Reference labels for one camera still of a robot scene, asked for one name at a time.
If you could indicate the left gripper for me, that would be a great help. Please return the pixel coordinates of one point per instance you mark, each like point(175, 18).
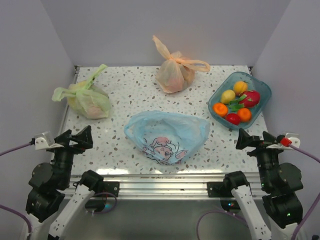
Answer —
point(83, 138)

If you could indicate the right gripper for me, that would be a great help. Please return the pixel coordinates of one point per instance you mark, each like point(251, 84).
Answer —
point(244, 139)

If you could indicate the orange tangerine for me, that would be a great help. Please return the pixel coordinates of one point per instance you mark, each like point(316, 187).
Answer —
point(220, 109)
point(245, 115)

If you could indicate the red apple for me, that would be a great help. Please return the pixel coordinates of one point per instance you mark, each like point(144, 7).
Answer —
point(233, 118)

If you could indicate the red dragon fruit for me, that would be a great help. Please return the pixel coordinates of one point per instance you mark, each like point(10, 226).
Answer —
point(248, 99)

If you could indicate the yellow lemon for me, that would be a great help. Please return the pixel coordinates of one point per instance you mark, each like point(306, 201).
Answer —
point(227, 96)

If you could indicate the yellow mango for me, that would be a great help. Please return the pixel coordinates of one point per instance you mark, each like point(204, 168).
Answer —
point(239, 87)

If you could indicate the blue plastic bag with fruit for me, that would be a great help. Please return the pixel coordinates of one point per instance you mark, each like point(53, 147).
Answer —
point(166, 137)

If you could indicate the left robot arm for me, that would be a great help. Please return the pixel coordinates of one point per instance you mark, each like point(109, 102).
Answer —
point(45, 221)

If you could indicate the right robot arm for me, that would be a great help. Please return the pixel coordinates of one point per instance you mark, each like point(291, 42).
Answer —
point(279, 181)

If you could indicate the green plastic bag with fruit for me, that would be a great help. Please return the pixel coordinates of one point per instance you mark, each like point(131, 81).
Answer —
point(85, 98)

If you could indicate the orange plastic bag with fruit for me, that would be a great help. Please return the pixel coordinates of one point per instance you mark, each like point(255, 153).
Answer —
point(177, 71)

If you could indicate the teal transparent plastic basin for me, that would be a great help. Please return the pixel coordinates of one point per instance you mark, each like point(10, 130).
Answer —
point(253, 85)

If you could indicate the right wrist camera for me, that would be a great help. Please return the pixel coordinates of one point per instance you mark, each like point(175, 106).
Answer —
point(289, 141)

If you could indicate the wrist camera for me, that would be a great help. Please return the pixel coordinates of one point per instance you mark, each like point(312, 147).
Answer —
point(43, 141)
point(289, 141)

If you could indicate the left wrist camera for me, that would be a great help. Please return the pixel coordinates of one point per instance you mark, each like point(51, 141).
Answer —
point(43, 141)

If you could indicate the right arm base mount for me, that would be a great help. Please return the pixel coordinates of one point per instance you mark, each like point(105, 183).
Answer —
point(222, 189)

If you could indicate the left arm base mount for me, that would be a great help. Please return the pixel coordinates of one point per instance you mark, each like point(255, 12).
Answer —
point(95, 182)

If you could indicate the aluminium front rail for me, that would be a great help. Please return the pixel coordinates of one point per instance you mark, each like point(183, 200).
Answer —
point(189, 186)

